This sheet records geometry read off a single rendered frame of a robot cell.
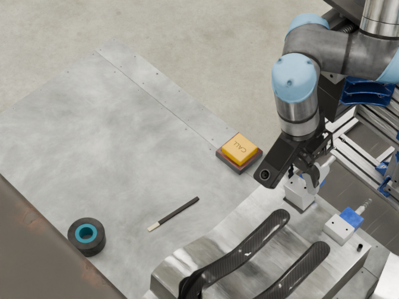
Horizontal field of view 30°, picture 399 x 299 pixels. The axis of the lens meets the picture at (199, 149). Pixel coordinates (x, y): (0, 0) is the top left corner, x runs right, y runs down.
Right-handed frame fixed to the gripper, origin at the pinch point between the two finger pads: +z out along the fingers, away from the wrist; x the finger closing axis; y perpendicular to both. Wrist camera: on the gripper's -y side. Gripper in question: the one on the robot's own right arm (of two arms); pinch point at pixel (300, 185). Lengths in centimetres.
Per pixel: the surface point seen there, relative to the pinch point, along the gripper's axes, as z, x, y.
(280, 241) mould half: 4.9, -3.3, -10.6
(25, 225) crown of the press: -110, -44, -54
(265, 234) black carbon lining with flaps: 4.8, 0.2, -11.4
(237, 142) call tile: 8.2, 22.9, 3.5
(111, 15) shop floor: 82, 155, 51
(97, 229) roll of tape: 2.3, 27.9, -34.3
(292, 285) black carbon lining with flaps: 5.9, -11.2, -16.2
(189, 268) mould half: -3.4, 2.9, -29.0
